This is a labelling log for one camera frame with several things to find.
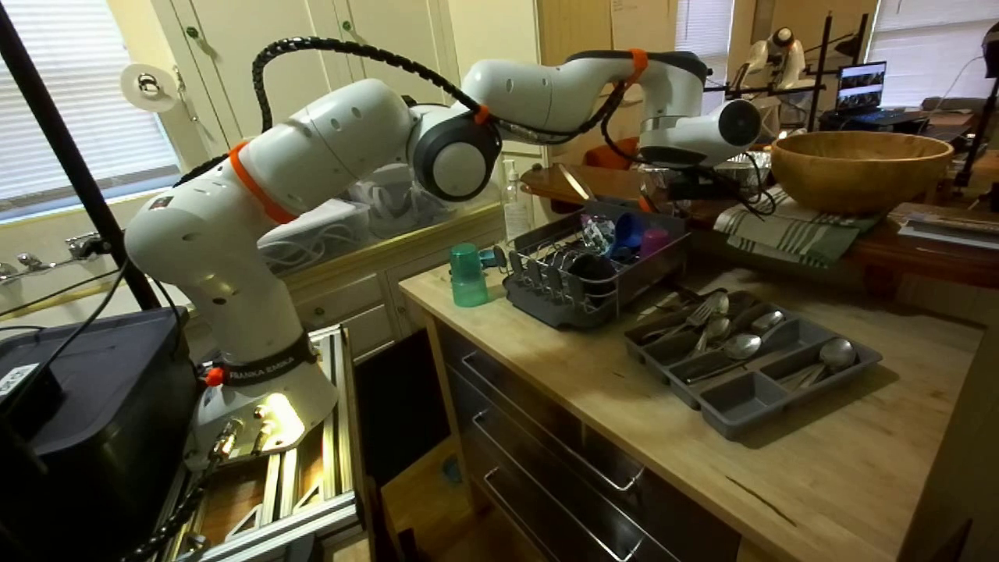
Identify dark blue cup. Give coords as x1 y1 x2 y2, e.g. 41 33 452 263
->
610 208 646 258

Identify striped dish towel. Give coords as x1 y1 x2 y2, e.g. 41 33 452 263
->
724 201 884 276

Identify white window blind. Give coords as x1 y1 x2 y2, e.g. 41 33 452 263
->
0 0 182 215

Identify black tripod pole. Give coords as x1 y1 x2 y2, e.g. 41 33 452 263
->
0 0 164 315

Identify black controller box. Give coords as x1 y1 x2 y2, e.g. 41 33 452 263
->
0 307 204 562

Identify silver robot mounting plate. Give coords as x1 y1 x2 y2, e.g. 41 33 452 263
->
187 355 343 474

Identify white tape roll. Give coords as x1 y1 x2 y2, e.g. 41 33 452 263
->
119 59 185 116

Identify black corrugated cable conduit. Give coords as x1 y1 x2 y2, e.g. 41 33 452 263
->
251 33 493 134

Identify long metal drawer handle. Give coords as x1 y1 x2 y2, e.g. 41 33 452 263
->
480 466 613 562
468 406 696 562
455 346 650 492

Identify grey dish drying rack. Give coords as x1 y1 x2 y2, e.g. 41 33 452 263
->
500 201 692 334

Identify aluminium frame stand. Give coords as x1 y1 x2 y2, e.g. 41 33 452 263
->
154 322 367 562

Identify grey cutlery tray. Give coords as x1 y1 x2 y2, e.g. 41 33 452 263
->
622 286 887 441

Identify wooden bowl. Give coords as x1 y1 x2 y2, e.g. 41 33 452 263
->
768 129 958 218

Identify teal plastic cup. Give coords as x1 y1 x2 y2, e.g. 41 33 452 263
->
448 239 493 310

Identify laptop screen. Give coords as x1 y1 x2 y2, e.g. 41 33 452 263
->
835 55 889 116

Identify clear plastic bag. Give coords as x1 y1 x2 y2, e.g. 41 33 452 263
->
257 162 452 276

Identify white drawer cabinet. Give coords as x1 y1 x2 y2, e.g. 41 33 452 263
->
279 201 515 364

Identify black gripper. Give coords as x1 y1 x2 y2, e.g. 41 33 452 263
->
633 140 732 201

